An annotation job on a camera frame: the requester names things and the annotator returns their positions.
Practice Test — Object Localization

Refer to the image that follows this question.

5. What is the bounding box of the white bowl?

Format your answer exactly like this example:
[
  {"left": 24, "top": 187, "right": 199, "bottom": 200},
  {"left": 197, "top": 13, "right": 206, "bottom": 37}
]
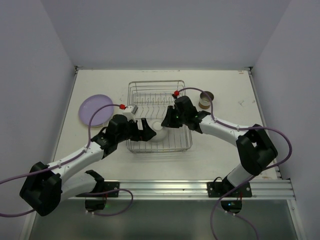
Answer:
[{"left": 148, "top": 119, "right": 168, "bottom": 143}]

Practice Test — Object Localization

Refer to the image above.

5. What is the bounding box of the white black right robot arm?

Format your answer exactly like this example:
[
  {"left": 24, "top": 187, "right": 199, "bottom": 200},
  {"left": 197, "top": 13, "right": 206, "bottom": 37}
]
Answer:
[{"left": 161, "top": 96, "right": 278, "bottom": 194}]

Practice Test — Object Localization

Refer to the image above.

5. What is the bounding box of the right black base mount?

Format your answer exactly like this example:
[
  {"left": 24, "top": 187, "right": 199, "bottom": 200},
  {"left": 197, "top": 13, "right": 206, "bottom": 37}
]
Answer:
[{"left": 206, "top": 177, "right": 253, "bottom": 214}]

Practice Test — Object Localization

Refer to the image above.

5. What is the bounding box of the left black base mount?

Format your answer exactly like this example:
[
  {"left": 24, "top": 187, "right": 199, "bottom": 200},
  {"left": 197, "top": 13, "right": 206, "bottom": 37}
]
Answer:
[{"left": 84, "top": 181, "right": 120, "bottom": 212}]

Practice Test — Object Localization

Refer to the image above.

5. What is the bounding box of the aluminium front rail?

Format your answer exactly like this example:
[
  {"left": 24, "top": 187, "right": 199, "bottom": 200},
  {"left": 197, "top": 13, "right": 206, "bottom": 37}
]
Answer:
[{"left": 60, "top": 176, "right": 295, "bottom": 202}]

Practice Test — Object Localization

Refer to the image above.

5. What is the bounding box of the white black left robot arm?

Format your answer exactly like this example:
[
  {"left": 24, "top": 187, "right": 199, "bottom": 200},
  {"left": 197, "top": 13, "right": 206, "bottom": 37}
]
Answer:
[{"left": 19, "top": 114, "right": 157, "bottom": 217}]

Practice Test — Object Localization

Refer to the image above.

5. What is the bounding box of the brown white cup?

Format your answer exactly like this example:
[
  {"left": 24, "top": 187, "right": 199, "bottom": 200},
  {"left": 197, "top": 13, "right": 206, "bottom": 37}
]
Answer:
[{"left": 198, "top": 91, "right": 215, "bottom": 109}]

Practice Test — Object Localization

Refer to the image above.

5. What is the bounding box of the purple plate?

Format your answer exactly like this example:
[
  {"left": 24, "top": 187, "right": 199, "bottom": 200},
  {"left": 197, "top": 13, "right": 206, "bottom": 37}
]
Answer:
[{"left": 78, "top": 94, "right": 114, "bottom": 125}]

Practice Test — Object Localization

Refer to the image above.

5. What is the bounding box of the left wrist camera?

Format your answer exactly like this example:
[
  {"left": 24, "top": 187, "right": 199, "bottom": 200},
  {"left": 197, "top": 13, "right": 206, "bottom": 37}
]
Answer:
[{"left": 122, "top": 104, "right": 139, "bottom": 123}]

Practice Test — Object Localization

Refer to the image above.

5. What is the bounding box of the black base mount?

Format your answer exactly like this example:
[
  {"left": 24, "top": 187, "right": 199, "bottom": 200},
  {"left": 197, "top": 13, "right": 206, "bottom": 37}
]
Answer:
[
  {"left": 84, "top": 181, "right": 120, "bottom": 212},
  {"left": 206, "top": 177, "right": 253, "bottom": 214}
]

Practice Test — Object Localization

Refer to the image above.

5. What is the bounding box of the metal wire dish rack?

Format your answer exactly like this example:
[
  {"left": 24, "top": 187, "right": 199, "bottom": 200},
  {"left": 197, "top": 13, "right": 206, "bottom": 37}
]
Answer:
[{"left": 126, "top": 80, "right": 193, "bottom": 154}]

